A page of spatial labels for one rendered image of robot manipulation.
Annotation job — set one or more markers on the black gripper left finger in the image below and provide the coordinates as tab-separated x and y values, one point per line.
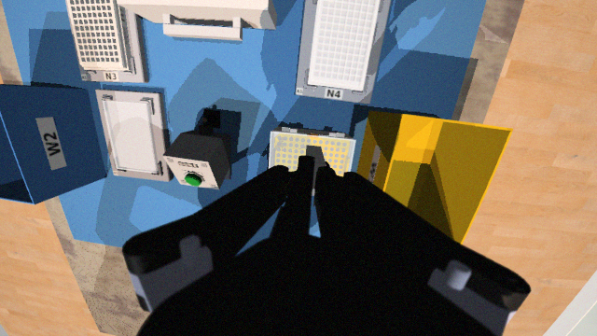
163	260

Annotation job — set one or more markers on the yellow bin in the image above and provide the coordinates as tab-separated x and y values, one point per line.
441	170

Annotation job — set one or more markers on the white rectangular plate nest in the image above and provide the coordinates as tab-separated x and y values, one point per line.
138	74
156	109

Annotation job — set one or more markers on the blue bench mat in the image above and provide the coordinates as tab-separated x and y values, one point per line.
426	49

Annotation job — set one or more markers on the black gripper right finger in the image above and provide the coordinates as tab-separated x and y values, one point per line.
387	297

